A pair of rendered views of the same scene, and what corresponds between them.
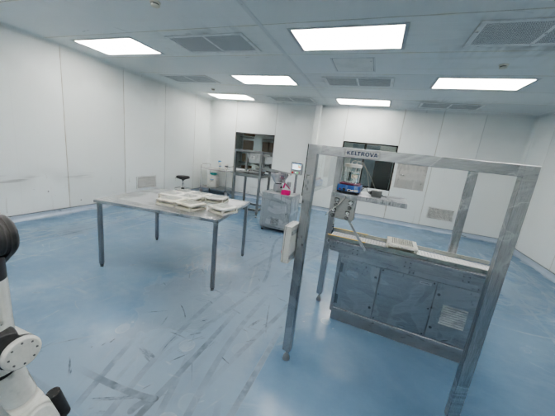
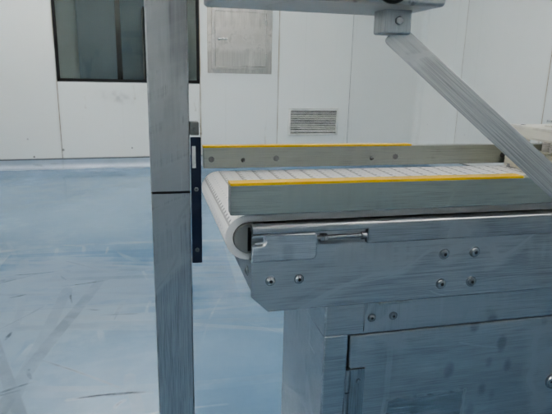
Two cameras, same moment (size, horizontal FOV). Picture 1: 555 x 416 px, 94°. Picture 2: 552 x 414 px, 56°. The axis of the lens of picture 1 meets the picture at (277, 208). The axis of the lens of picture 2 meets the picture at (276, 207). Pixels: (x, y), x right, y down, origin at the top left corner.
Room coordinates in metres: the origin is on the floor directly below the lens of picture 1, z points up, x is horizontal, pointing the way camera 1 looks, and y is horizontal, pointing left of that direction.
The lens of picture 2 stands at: (1.88, -0.22, 0.98)
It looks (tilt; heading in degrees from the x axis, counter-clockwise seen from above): 14 degrees down; 324
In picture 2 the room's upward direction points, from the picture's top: 1 degrees clockwise
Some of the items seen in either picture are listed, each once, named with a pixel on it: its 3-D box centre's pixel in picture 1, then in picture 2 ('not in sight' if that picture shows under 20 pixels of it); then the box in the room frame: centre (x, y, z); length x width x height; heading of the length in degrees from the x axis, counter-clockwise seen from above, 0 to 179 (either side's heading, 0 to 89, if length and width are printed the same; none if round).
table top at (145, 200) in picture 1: (181, 201); not in sight; (3.22, 1.23, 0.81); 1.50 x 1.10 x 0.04; 80
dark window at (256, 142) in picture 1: (253, 152); not in sight; (8.23, 0.94, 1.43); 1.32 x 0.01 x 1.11; 70
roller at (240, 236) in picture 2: not in sight; (230, 208); (2.45, -0.57, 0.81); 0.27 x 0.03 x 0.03; 157
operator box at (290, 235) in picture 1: (291, 241); not in sight; (1.71, -0.12, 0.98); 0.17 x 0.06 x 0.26; 157
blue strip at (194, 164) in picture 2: not in sight; (196, 201); (2.59, -0.59, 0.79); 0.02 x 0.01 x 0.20; 67
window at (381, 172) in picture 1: (366, 165); (128, 21); (7.11, -2.23, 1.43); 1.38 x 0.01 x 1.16; 70
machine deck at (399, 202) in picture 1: (369, 196); not in sight; (2.36, -0.82, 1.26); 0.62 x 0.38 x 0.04; 67
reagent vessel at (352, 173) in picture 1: (352, 172); not in sight; (2.39, -0.64, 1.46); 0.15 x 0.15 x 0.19
